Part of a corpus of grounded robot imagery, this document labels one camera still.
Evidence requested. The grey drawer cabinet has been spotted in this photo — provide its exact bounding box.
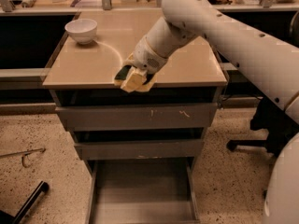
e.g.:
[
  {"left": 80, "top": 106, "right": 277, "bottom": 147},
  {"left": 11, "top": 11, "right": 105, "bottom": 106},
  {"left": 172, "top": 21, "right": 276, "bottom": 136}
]
[{"left": 44, "top": 9, "right": 226, "bottom": 224}]

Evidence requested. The metal hook tool on floor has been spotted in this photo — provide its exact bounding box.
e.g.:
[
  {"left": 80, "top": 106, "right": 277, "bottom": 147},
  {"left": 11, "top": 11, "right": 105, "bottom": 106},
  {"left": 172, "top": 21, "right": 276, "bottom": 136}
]
[{"left": 0, "top": 147, "right": 46, "bottom": 168}]

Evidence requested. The grey top drawer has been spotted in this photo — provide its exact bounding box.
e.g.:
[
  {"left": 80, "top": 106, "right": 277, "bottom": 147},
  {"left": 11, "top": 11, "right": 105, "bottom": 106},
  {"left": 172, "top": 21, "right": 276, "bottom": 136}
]
[{"left": 56, "top": 103, "right": 217, "bottom": 132}]

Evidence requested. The white ceramic bowl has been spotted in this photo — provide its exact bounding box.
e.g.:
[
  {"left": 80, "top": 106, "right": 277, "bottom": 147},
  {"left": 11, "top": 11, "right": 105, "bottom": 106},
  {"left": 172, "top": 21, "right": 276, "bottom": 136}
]
[{"left": 64, "top": 19, "right": 97, "bottom": 44}]

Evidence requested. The black chair leg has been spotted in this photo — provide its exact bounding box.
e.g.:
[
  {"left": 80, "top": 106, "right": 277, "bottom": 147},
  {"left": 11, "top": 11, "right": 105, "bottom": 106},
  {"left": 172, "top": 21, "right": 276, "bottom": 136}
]
[{"left": 0, "top": 181, "right": 50, "bottom": 224}]

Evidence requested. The black office chair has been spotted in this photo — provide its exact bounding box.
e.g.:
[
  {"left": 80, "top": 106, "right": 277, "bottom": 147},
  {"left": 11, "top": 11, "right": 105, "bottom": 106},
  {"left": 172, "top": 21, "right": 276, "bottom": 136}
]
[{"left": 227, "top": 11, "right": 299, "bottom": 157}]

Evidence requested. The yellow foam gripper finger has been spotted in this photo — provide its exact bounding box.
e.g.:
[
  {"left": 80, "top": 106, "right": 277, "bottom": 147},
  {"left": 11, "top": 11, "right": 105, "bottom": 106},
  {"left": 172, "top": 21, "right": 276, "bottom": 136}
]
[
  {"left": 122, "top": 54, "right": 134, "bottom": 66},
  {"left": 121, "top": 66, "right": 147, "bottom": 92}
]

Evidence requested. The open grey bottom drawer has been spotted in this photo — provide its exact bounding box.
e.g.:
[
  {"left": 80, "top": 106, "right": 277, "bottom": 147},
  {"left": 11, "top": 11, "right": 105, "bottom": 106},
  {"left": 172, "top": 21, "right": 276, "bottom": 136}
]
[{"left": 84, "top": 158, "right": 200, "bottom": 224}]

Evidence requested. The green and yellow sponge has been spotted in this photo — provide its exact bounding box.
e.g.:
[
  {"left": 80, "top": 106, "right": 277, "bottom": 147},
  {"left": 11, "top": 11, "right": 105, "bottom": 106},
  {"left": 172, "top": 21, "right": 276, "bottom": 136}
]
[{"left": 114, "top": 65, "right": 156, "bottom": 92}]

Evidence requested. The grey middle drawer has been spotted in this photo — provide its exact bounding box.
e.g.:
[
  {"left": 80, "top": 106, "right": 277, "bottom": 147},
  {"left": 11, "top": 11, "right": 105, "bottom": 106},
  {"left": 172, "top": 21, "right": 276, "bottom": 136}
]
[{"left": 74, "top": 139, "right": 204, "bottom": 160}]

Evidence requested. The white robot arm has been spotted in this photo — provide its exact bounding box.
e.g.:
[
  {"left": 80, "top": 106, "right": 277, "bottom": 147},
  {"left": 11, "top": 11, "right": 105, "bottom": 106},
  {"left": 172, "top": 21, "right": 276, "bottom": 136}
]
[{"left": 119, "top": 0, "right": 299, "bottom": 224}]

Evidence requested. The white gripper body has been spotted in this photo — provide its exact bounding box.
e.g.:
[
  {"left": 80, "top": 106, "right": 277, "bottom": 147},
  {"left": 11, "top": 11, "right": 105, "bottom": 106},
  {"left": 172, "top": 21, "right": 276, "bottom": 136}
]
[{"left": 133, "top": 36, "right": 168, "bottom": 74}]

